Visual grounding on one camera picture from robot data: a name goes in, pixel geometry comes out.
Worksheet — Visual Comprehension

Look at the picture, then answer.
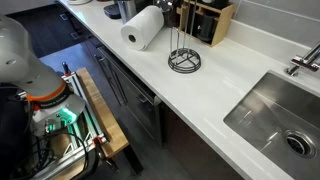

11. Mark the white paper towel roll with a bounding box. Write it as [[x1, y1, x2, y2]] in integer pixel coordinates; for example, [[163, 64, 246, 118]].
[[120, 4, 166, 52]]

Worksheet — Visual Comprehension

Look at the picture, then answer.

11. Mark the sink drain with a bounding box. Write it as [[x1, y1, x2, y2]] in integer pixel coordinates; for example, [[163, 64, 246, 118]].
[[283, 129, 318, 160]]

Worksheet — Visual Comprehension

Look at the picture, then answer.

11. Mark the aluminium profile frame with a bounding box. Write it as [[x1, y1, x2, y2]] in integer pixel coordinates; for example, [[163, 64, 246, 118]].
[[31, 71, 112, 180]]

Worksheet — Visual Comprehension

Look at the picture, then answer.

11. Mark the red black clamp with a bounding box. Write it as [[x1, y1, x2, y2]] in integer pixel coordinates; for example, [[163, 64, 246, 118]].
[[92, 135, 120, 172], [61, 62, 72, 78]]

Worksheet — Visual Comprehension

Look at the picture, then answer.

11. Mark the stainless steel sink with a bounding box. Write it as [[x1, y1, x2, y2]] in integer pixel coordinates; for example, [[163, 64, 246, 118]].
[[223, 70, 320, 180]]

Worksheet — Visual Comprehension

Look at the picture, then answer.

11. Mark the dark mug in organizer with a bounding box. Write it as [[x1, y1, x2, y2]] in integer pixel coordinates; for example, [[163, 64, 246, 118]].
[[196, 14, 218, 43]]

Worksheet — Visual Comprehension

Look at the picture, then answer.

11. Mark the wooden base board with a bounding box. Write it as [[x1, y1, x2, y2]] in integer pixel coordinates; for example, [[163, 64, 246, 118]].
[[75, 67, 130, 159]]

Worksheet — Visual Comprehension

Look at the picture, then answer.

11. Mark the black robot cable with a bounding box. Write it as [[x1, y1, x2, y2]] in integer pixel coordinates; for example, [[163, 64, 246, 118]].
[[9, 131, 101, 180]]

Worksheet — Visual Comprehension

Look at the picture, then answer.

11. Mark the chrome faucet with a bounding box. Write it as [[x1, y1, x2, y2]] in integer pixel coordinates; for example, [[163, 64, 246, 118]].
[[284, 41, 320, 77]]

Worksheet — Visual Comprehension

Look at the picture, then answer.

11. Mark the steel bin with black lid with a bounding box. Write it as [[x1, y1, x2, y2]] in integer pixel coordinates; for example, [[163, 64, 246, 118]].
[[117, 0, 138, 25]]

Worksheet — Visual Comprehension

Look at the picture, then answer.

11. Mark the dark dishwasher door with handle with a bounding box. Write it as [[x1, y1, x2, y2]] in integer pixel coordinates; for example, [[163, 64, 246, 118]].
[[95, 44, 164, 148]]

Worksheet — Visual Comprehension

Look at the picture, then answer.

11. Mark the wooden countertop organizer box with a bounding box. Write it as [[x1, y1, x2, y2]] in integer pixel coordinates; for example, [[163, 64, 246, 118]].
[[175, 0, 236, 48]]

